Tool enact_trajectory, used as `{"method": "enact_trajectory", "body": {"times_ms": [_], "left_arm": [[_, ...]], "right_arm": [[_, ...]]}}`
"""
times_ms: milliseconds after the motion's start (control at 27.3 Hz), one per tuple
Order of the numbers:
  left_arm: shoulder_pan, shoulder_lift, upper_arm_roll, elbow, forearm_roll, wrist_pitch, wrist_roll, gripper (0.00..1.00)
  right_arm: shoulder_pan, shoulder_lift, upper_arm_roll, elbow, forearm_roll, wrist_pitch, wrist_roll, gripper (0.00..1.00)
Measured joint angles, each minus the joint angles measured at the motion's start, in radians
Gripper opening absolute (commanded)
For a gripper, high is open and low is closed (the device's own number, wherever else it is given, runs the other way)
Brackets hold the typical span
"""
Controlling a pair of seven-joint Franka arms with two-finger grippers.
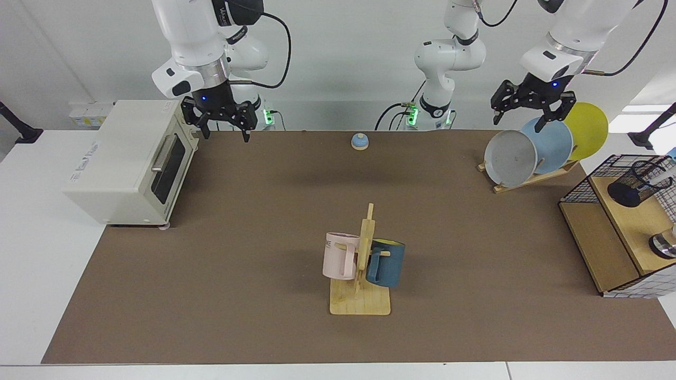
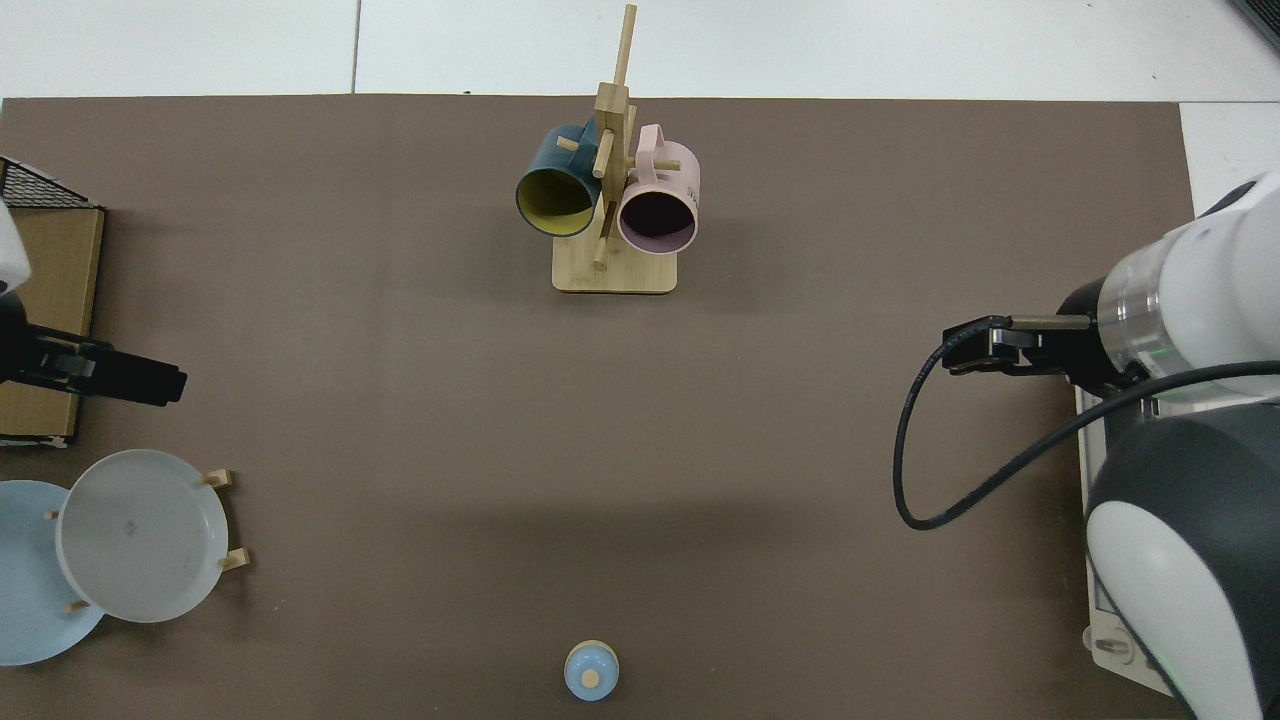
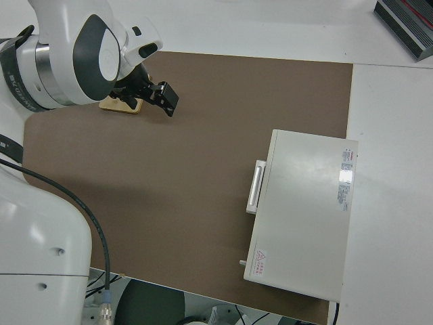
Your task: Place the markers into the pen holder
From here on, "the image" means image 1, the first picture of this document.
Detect wooden cup stand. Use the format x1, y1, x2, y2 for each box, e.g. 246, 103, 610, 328
330, 203, 392, 316

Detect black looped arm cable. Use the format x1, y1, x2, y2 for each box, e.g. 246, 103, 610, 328
475, 0, 522, 28

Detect dark blue cup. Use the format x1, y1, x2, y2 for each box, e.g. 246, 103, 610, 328
365, 239, 406, 289

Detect white wall sockets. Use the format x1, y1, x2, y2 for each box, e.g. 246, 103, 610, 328
69, 102, 116, 128

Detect brown table cloth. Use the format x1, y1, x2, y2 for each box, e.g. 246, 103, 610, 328
41, 130, 676, 365

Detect pale toaster oven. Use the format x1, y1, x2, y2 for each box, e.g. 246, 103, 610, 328
62, 100, 200, 229

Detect white grid cloth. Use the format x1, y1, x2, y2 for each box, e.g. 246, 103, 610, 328
602, 262, 676, 299

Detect black base cables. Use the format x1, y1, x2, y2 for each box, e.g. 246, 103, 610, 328
374, 82, 426, 131

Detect wire basket with wooden floor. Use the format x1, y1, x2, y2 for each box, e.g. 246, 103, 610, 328
559, 154, 676, 295

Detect grey plate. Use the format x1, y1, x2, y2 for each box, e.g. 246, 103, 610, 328
484, 130, 538, 188

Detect yellow plate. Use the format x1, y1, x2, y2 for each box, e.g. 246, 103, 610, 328
562, 102, 609, 162

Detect white and blue marker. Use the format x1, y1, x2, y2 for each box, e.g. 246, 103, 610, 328
645, 168, 675, 186

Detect black clamp stand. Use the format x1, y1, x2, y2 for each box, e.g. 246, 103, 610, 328
0, 100, 44, 144
627, 103, 676, 150

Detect pink cup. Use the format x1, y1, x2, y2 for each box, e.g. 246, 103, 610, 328
322, 232, 361, 280

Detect light blue plate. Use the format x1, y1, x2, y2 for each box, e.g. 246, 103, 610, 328
520, 117, 574, 176

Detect black mesh pen holder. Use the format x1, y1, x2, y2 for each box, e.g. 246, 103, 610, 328
607, 157, 673, 207

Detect wooden plate rack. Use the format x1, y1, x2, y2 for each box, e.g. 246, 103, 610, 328
477, 160, 580, 194

